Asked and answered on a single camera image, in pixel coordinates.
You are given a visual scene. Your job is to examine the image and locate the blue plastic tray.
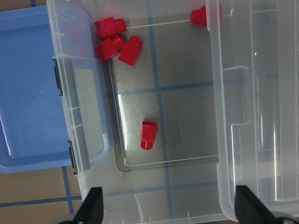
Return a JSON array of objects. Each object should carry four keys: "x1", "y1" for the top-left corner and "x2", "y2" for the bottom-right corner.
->
[{"x1": 0, "y1": 6, "x2": 71, "y2": 173}]

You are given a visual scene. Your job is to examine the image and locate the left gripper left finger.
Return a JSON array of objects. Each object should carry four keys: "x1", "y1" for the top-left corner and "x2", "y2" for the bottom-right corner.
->
[{"x1": 73, "y1": 187, "x2": 103, "y2": 222}]

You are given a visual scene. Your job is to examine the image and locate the red block top cluster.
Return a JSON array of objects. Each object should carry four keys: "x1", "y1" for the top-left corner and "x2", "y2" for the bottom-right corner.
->
[{"x1": 94, "y1": 17, "x2": 127, "y2": 41}]

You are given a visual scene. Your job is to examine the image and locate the red block lone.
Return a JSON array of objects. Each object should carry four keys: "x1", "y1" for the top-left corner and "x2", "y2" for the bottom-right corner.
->
[{"x1": 140, "y1": 121, "x2": 157, "y2": 150}]

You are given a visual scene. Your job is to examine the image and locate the clear plastic storage box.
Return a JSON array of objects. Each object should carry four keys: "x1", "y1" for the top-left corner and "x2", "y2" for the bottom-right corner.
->
[{"x1": 47, "y1": 0, "x2": 228, "y2": 224}]

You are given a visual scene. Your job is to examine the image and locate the red block middle cluster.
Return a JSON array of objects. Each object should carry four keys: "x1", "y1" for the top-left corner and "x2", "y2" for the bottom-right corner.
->
[{"x1": 94, "y1": 35, "x2": 125, "y2": 62}]

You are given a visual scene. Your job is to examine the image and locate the red block far corner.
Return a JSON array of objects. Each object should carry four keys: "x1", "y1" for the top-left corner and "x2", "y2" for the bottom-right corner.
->
[{"x1": 190, "y1": 4, "x2": 223, "y2": 27}]

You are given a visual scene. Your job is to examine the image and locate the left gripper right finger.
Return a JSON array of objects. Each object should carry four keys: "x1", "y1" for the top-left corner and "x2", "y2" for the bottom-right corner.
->
[{"x1": 235, "y1": 185, "x2": 276, "y2": 222}]

